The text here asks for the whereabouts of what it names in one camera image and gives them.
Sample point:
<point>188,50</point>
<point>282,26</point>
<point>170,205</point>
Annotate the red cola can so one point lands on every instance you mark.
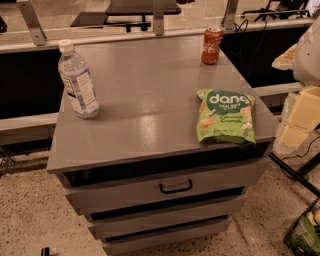
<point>211,45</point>

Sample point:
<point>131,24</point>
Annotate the black drawer handle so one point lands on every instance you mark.
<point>176,188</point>

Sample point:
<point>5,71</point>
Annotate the grey metal railing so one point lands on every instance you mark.
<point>56,16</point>

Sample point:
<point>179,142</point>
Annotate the black wire basket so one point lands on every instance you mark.
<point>303,237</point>

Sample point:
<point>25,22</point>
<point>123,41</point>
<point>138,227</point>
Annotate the green rice chip bag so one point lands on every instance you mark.
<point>225,117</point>

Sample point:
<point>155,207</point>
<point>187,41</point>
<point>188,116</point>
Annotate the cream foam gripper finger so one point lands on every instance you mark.
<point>303,118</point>

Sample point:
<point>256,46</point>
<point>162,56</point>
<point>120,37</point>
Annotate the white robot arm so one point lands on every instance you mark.
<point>306,68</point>

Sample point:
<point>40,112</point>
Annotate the clear plastic water bottle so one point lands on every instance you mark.
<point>75,74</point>

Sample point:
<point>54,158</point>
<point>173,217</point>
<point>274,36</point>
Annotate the grey drawer cabinet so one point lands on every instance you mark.
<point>144,135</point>

